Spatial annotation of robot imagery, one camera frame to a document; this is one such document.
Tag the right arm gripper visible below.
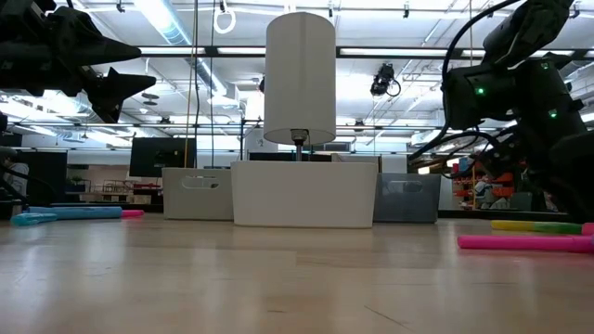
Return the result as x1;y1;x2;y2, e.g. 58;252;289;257
547;129;594;225

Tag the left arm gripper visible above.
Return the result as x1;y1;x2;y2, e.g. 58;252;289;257
0;0;158;124

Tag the yellow marker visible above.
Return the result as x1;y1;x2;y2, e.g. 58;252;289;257
490;219;536;233

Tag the blue marker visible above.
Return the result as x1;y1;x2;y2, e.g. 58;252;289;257
25;206;123;221

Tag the teal marker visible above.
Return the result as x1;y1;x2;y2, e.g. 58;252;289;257
9;212;59;227

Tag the shelf with red bins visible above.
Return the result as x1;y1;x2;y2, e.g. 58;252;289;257
452;157;535;211

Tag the black display screen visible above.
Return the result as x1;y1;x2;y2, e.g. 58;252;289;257
128;136;198;178

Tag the person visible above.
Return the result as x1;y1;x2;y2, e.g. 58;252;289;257
1;160;31;199

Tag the light grey plastic bin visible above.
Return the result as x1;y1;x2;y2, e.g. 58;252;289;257
161;167;235;222

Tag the dark translucent plastic bin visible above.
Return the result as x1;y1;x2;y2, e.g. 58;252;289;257
373;173;442;225

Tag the table lamp with white shade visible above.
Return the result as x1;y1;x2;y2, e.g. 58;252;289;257
263;11;337;162

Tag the white plastic bin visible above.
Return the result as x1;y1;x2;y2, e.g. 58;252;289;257
230;160;380;229

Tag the silver ventilation duct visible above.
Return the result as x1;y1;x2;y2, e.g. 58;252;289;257
134;0;231;96

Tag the black frame bar with lights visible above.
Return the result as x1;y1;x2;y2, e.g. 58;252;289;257
136;44;594;60

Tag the black hanging cable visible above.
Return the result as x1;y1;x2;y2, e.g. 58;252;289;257
209;0;217;169

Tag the white cable ring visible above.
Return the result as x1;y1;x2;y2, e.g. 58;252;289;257
213;6;238;35

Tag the yellow hanging cord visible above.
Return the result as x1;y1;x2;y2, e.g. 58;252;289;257
183;0;200;169
468;0;476;210

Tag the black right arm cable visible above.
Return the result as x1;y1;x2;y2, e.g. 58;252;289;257
407;0;523;181

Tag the black hanging camera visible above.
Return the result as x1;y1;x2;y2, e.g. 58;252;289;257
369;62;403;98

